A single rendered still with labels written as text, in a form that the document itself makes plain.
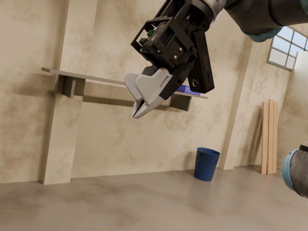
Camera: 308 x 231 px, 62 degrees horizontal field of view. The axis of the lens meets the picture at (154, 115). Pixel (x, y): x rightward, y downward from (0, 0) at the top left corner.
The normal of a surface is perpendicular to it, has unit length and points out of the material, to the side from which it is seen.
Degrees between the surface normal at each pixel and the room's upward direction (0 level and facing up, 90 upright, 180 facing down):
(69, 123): 90
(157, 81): 93
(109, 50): 90
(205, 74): 89
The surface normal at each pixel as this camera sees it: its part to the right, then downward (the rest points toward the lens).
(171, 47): 0.57, 0.21
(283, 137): -0.80, -0.07
